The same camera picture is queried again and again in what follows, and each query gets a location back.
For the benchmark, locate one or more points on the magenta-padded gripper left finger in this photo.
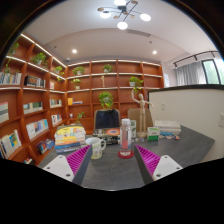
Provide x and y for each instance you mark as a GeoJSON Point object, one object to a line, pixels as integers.
{"type": "Point", "coordinates": [60, 166]}

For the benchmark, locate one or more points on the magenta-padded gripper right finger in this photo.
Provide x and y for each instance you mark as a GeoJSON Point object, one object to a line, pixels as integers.
{"type": "Point", "coordinates": [165, 166]}

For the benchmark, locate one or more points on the clear plastic bottle pink label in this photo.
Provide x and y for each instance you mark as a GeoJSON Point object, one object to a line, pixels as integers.
{"type": "Point", "coordinates": [126, 140]}

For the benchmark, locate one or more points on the stack of colourful books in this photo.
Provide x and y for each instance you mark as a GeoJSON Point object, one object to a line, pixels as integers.
{"type": "Point", "coordinates": [70, 138]}

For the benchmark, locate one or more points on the green white small box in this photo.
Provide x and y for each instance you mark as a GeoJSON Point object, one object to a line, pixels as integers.
{"type": "Point", "coordinates": [153, 134]}

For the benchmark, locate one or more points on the stack of white books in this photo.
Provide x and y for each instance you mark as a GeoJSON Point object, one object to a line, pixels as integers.
{"type": "Point", "coordinates": [168, 126]}

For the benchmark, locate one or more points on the white mug yellow stripes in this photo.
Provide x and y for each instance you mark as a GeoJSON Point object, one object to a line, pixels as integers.
{"type": "Point", "coordinates": [96, 146]}

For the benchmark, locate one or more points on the flat round red coaster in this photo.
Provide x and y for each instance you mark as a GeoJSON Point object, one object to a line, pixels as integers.
{"type": "Point", "coordinates": [123, 156]}

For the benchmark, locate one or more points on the green white drink carton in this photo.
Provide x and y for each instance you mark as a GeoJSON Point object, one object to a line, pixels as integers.
{"type": "Point", "coordinates": [133, 128]}

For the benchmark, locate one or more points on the wooden artist mannequin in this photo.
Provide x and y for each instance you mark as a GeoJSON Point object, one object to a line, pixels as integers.
{"type": "Point", "coordinates": [142, 113]}

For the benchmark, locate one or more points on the brown chair back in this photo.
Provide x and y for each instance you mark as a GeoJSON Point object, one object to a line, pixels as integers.
{"type": "Point", "coordinates": [135, 113]}

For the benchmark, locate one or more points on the dark office chair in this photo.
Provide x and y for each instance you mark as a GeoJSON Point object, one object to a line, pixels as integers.
{"type": "Point", "coordinates": [106, 118]}

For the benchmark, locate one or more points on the wooden shelf unit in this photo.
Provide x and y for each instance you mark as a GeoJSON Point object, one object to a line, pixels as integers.
{"type": "Point", "coordinates": [33, 100]}

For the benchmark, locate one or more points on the grey curtain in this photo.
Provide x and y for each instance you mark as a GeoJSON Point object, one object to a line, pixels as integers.
{"type": "Point", "coordinates": [190, 73]}

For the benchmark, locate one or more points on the window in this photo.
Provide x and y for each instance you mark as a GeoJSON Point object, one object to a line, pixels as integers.
{"type": "Point", "coordinates": [213, 71]}

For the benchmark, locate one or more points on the round recessed ceiling light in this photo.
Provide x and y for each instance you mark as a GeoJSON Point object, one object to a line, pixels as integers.
{"type": "Point", "coordinates": [154, 52]}
{"type": "Point", "coordinates": [74, 51]}

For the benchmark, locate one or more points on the ceiling air vent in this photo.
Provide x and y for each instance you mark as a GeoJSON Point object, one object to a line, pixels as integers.
{"type": "Point", "coordinates": [138, 32]}

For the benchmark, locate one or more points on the ceiling lamp with round lights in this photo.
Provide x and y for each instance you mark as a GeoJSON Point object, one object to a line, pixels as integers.
{"type": "Point", "coordinates": [122, 13]}

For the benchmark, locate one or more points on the white wall switch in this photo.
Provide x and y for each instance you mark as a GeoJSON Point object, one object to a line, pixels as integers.
{"type": "Point", "coordinates": [163, 107]}

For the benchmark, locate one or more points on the black ceiling track rail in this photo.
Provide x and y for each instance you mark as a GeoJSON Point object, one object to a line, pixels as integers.
{"type": "Point", "coordinates": [195, 56]}

